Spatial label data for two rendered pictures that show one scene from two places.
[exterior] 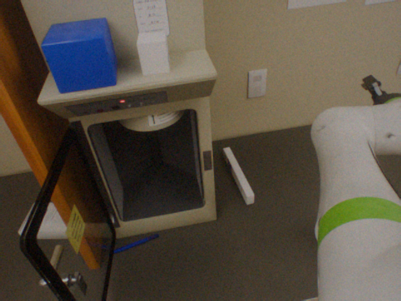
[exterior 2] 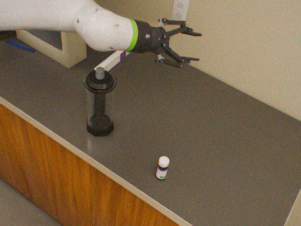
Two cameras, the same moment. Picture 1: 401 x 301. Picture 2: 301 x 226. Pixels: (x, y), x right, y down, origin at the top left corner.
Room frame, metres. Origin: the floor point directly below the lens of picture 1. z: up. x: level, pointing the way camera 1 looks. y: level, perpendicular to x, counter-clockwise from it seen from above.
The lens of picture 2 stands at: (-0.08, -1.01, 1.90)
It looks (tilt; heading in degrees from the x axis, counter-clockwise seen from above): 46 degrees down; 32
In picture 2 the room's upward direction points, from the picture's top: 11 degrees clockwise
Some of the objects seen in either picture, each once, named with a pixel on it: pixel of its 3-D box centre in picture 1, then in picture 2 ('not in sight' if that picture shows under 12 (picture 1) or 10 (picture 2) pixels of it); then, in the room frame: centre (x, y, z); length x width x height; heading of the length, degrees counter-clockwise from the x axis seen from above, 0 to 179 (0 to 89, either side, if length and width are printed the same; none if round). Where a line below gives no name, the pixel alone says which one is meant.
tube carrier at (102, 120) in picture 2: not in sight; (100, 103); (0.51, -0.37, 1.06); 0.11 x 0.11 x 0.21
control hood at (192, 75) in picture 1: (134, 95); not in sight; (0.57, 0.12, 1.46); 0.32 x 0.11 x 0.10; 96
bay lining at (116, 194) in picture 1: (151, 143); not in sight; (0.75, 0.14, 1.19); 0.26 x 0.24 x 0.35; 96
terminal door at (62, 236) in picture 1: (83, 236); not in sight; (0.44, 0.28, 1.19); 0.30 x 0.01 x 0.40; 179
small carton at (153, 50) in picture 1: (154, 52); not in sight; (0.58, 0.07, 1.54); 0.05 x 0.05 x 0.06; 0
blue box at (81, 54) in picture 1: (83, 54); not in sight; (0.56, 0.19, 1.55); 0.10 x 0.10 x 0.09; 6
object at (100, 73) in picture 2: not in sight; (100, 77); (0.51, -0.37, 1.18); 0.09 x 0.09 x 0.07
